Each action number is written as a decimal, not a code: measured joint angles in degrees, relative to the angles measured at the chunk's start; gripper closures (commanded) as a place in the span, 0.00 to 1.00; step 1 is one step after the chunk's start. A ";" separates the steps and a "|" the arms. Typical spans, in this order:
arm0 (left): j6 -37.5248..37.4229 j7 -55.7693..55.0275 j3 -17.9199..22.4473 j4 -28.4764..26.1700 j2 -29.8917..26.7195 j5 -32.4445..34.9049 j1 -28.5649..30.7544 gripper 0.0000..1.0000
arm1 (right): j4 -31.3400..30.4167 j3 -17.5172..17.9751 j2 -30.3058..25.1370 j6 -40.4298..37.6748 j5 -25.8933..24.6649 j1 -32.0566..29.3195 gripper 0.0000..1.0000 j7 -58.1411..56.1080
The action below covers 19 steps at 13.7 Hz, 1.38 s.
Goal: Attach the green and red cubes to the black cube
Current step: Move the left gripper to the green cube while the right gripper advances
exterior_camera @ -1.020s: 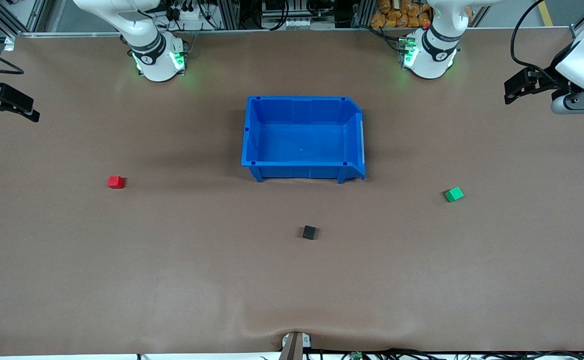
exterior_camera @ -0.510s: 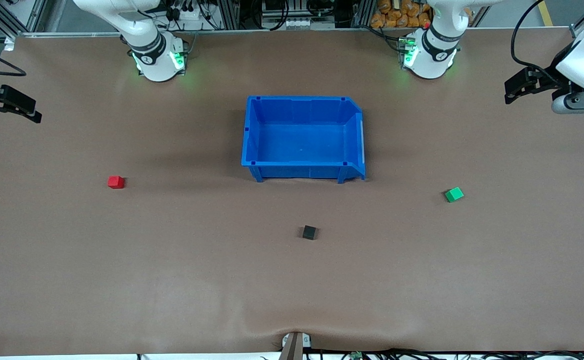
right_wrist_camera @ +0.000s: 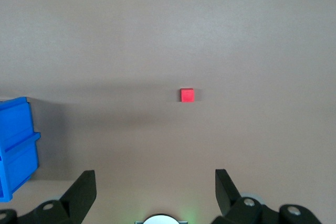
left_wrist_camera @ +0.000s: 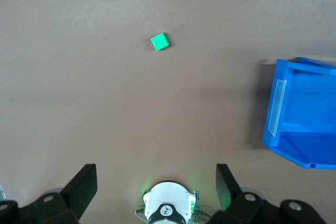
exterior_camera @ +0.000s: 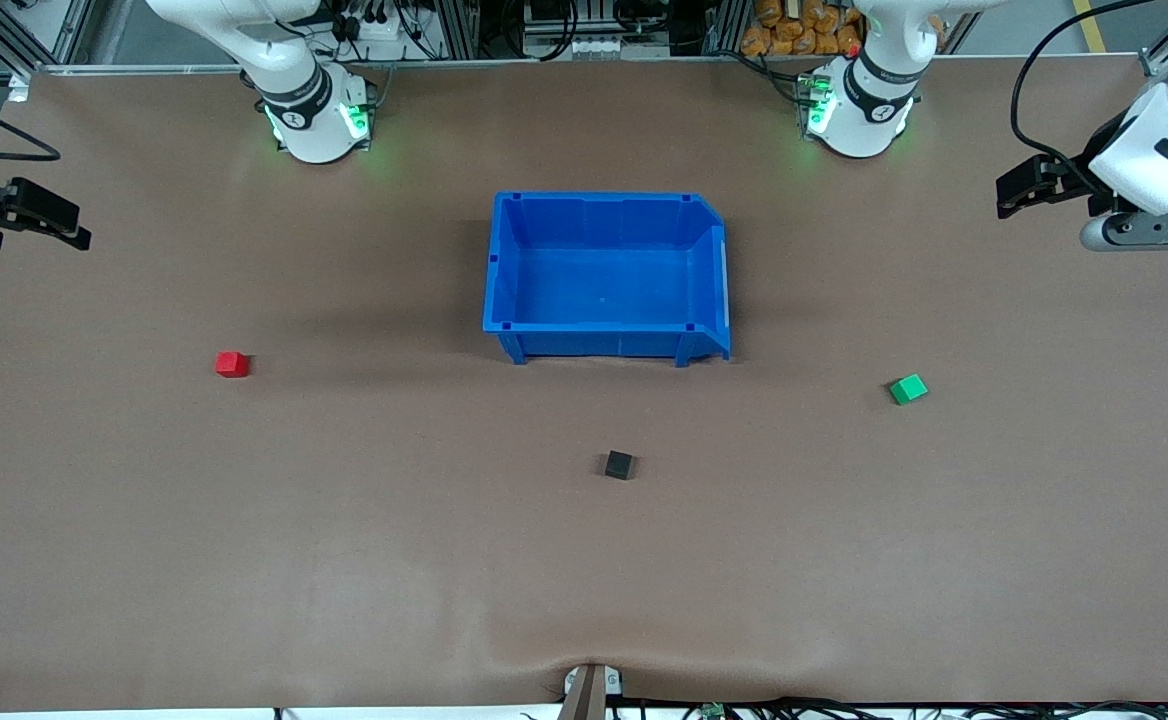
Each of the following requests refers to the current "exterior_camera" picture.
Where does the blue plastic storage bin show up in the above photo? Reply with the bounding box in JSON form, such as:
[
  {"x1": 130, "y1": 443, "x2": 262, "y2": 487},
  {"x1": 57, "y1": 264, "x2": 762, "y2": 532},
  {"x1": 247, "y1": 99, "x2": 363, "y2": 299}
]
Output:
[{"x1": 482, "y1": 191, "x2": 732, "y2": 368}]

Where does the aluminium table edge rail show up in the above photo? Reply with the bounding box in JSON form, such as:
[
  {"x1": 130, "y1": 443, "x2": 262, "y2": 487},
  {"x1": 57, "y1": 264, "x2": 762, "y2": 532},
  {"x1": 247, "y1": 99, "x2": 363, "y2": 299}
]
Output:
[{"x1": 9, "y1": 55, "x2": 1160, "y2": 101}]

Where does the large table cover mat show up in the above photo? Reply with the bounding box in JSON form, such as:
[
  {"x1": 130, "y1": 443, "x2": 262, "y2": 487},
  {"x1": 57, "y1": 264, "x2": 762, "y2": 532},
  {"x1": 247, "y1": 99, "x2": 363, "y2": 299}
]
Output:
[{"x1": 0, "y1": 55, "x2": 1168, "y2": 713}]

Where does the metal table clamp bracket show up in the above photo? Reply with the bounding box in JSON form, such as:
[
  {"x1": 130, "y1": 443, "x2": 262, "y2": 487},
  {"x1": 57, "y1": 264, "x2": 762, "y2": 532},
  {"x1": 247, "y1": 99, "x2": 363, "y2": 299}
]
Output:
[{"x1": 562, "y1": 663, "x2": 625, "y2": 720}]

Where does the white power strip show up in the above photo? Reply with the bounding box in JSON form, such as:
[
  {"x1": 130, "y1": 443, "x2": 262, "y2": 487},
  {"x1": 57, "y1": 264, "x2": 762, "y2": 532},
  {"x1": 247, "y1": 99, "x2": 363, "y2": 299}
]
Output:
[{"x1": 339, "y1": 12, "x2": 415, "y2": 43}]

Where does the pile of orange objects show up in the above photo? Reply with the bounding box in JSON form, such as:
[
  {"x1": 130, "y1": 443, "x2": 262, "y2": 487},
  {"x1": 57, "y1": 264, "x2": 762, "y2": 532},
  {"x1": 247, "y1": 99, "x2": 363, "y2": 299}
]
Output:
[{"x1": 741, "y1": 0, "x2": 867, "y2": 57}]

